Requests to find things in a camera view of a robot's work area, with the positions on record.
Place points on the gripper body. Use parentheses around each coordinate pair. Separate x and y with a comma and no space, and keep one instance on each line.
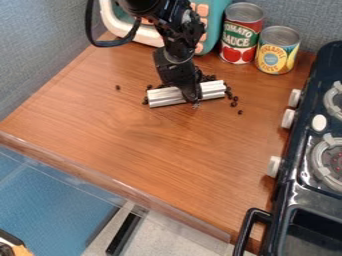
(174,70)

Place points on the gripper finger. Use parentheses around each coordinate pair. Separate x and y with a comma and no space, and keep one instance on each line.
(191,92)

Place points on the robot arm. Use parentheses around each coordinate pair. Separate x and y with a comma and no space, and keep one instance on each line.
(171,20)

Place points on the toy stove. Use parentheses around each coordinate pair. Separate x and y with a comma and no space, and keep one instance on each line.
(311,156)

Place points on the silver metal bar tool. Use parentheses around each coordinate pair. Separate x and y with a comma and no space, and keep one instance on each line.
(169,96)

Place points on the yellow pineapple can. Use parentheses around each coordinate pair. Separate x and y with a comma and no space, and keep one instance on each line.
(277,50)

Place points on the pile of dark bits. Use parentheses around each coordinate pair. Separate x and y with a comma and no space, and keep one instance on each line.
(222,90)

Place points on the red tomato sauce can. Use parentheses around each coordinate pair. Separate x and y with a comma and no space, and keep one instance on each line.
(241,33)

